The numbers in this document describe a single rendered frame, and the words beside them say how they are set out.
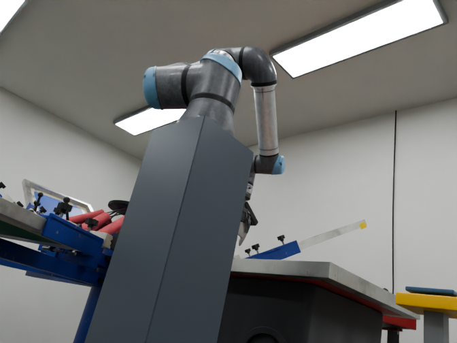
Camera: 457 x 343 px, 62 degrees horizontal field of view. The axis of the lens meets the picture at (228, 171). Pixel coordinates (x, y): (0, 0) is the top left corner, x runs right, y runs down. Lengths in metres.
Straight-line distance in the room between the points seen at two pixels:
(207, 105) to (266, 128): 0.55
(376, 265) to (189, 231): 2.82
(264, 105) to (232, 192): 0.61
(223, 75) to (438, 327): 0.74
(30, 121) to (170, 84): 4.72
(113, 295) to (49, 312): 4.84
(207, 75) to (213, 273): 0.47
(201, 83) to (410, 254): 2.70
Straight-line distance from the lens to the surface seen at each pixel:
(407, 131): 3.84
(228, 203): 0.83
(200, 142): 0.78
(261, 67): 1.36
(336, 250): 3.65
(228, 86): 0.95
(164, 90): 1.01
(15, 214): 1.17
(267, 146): 1.43
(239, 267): 1.10
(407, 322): 2.58
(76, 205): 3.50
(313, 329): 1.05
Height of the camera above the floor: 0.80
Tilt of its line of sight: 22 degrees up
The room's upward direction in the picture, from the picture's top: 12 degrees clockwise
